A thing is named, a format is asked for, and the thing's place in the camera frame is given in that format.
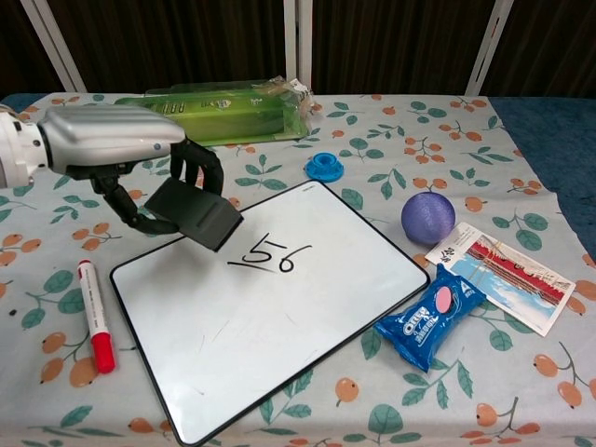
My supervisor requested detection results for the postcard with red wall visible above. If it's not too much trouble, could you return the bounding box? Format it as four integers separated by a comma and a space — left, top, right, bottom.
425, 222, 577, 337

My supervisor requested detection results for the white metal frame post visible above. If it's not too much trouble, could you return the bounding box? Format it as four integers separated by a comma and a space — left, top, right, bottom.
464, 0, 515, 98
283, 0, 314, 91
20, 0, 88, 93

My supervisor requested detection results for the floral patterned tablecloth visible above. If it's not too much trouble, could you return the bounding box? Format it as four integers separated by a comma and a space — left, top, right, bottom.
0, 91, 596, 447

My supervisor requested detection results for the blue Oreo cookie packet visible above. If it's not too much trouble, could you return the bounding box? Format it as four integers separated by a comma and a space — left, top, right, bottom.
373, 263, 487, 373

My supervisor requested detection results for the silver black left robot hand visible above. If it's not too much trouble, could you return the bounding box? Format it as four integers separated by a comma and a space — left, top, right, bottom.
36, 104, 225, 236

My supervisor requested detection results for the red white marker pen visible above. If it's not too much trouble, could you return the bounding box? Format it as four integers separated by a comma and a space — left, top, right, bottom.
76, 259, 116, 374

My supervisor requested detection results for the blue plastic ring part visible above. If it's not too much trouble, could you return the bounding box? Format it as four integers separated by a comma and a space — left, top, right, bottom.
305, 153, 345, 184

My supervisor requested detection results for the grey whiteboard eraser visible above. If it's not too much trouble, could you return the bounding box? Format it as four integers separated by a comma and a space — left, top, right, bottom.
143, 178, 244, 254

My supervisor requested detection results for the white dry-erase board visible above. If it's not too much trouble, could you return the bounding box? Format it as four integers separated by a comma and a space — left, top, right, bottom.
109, 180, 431, 446

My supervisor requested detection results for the green plastic blister package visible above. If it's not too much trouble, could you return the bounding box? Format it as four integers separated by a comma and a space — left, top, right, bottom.
113, 83, 313, 146

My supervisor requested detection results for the purple glitter ball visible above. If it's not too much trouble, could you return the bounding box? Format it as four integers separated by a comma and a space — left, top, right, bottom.
400, 191, 455, 246

